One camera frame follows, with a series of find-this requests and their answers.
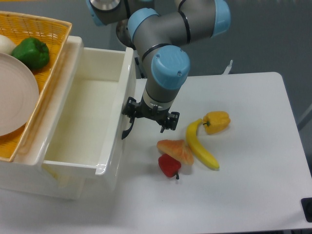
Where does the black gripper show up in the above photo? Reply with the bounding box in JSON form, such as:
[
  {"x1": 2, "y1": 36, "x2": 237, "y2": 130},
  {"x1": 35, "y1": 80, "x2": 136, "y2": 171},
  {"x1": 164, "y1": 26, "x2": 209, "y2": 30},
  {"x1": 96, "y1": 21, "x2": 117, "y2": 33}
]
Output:
[{"x1": 121, "y1": 97, "x2": 180, "y2": 133}]

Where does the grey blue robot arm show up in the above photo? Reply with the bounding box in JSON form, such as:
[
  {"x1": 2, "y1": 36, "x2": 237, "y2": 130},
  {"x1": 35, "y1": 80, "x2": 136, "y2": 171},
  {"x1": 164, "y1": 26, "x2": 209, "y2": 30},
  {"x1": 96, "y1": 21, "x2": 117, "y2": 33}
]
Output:
[{"x1": 87, "y1": 0, "x2": 231, "y2": 130}]

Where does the white drawer cabinet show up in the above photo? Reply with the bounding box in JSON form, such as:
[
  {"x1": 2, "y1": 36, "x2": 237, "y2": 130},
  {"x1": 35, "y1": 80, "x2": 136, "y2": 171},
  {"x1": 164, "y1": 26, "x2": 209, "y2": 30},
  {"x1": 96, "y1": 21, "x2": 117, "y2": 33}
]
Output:
[{"x1": 0, "y1": 36, "x2": 83, "y2": 196}]

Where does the orange croissant bread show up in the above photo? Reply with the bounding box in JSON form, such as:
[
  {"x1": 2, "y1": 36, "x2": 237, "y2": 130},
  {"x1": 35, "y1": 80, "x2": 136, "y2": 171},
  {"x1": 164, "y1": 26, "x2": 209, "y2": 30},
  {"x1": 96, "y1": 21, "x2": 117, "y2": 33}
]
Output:
[{"x1": 156, "y1": 139, "x2": 194, "y2": 165}]

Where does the yellow banana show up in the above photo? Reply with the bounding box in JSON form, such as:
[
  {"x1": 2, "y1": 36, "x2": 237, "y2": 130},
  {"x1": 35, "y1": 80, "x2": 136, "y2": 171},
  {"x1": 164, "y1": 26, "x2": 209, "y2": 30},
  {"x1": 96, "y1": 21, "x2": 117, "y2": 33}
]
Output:
[{"x1": 186, "y1": 118, "x2": 219, "y2": 170}]

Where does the red bell pepper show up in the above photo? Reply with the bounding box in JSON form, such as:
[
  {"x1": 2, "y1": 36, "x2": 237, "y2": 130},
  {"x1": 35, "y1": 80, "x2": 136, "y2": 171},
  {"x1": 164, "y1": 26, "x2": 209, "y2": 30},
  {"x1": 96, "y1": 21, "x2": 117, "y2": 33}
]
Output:
[{"x1": 158, "y1": 154, "x2": 181, "y2": 180}]

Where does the yellow bell pepper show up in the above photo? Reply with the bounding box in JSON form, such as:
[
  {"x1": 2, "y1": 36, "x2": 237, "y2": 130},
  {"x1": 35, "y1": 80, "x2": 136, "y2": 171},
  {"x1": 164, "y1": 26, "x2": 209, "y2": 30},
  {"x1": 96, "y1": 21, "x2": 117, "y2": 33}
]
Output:
[{"x1": 202, "y1": 111, "x2": 231, "y2": 135}]

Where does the yellow woven basket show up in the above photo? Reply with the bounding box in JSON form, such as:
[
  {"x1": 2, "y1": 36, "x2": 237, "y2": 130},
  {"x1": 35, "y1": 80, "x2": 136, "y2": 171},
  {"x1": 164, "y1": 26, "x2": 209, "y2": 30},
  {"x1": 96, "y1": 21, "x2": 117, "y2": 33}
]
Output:
[{"x1": 0, "y1": 11, "x2": 72, "y2": 162}]

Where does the green bell pepper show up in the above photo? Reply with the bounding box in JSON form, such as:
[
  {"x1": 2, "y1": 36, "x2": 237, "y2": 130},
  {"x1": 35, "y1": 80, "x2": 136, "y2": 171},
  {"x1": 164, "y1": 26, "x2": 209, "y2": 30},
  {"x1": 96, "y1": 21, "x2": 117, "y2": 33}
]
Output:
[{"x1": 11, "y1": 37, "x2": 50, "y2": 70}]

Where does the pink round plate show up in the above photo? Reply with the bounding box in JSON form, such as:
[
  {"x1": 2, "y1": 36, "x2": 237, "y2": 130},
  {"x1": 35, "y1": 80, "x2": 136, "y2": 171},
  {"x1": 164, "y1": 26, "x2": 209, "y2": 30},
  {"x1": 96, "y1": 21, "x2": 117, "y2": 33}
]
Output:
[{"x1": 0, "y1": 53, "x2": 39, "y2": 136}]

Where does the white onion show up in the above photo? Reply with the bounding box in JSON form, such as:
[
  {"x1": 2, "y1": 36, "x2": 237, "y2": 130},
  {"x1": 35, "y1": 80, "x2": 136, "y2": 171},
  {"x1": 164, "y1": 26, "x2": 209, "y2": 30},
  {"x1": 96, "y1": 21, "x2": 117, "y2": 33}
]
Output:
[{"x1": 0, "y1": 35, "x2": 16, "y2": 55}]

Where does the black corner device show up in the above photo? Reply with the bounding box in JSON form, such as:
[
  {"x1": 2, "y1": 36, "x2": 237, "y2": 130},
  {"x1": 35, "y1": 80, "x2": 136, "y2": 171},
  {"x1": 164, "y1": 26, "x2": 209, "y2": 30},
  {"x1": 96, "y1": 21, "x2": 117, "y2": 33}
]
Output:
[{"x1": 301, "y1": 197, "x2": 312, "y2": 223}]

